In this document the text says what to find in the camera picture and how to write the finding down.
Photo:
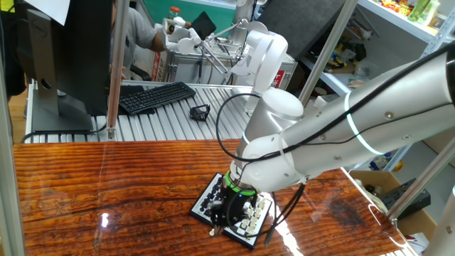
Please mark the yellow ball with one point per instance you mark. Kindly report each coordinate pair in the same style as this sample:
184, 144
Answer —
399, 166

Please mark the brown cardboard box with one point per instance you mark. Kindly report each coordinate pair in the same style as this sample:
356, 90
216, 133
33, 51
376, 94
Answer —
409, 227

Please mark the black monitor with stand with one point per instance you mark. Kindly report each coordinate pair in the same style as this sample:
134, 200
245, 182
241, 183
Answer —
81, 53

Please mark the dark grey foam panel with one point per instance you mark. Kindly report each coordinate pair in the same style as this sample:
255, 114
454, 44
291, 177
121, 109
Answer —
302, 25

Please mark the person in grey shirt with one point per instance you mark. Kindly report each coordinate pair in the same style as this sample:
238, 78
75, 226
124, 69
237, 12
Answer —
138, 33

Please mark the green plastic bottle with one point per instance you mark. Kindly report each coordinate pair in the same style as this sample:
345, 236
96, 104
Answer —
418, 9

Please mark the small black clip object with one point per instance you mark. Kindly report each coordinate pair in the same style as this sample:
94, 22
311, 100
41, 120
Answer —
199, 113

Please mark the red white printed box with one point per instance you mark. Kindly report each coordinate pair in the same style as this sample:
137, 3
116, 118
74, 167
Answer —
156, 69

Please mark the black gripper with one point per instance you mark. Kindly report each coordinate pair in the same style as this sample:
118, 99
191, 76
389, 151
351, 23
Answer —
236, 209

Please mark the white red paper packet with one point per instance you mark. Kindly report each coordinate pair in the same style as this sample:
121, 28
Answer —
417, 240

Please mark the black plastic device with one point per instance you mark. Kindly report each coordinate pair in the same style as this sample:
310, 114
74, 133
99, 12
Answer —
421, 203

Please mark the black chess queen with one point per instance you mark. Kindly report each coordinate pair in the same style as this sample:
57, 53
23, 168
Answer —
209, 196

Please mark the blue plastic bag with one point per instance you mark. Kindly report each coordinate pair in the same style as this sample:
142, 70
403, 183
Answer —
378, 164

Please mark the aluminium frame post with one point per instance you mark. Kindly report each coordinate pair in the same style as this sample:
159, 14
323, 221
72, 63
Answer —
330, 46
115, 71
419, 185
9, 199

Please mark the black white chessboard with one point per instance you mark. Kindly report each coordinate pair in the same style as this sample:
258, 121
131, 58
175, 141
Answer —
261, 218

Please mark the silver aluminium flight case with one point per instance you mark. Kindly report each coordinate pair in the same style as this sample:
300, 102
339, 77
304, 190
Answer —
185, 69

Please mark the white haptic control device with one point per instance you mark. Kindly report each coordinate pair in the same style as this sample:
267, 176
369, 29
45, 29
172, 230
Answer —
266, 53

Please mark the silver background robot column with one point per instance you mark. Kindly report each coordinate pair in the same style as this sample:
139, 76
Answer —
243, 14

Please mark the black tablet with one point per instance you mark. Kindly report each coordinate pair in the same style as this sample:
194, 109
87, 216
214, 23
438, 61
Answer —
203, 25

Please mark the pale green bottle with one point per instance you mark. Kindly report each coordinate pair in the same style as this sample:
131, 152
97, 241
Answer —
432, 14

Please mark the bare person forearm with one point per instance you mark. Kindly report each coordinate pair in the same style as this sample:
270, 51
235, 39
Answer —
157, 42

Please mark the white metal shelf rack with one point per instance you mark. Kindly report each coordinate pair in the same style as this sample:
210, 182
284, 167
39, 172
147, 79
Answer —
391, 16

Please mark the colourful toy pile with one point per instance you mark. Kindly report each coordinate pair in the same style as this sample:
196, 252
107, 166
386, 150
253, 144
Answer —
394, 5

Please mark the black keyboard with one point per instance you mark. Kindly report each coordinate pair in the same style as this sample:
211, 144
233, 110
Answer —
156, 96

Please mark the bottle with orange cap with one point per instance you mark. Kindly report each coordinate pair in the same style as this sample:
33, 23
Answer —
174, 13

